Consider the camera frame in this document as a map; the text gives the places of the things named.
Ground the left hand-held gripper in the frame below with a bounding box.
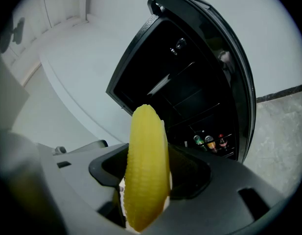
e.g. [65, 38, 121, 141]
[52, 139, 109, 156]

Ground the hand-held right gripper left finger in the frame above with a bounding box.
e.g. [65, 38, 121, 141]
[88, 142, 130, 229]

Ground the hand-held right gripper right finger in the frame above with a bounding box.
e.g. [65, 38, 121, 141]
[167, 144, 212, 201]

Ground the yellow corn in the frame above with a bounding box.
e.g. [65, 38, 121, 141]
[123, 104, 172, 233]

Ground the black mini fridge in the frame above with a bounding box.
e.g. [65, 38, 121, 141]
[105, 0, 257, 165]

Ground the green drink bottle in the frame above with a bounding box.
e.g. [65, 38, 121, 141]
[193, 134, 208, 152]

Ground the orange drink bottle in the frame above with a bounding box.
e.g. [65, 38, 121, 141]
[204, 135, 218, 153]

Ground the red drink bottle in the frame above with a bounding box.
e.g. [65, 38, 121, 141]
[217, 134, 229, 151]

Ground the white plate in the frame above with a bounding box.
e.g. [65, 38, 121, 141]
[146, 73, 171, 97]

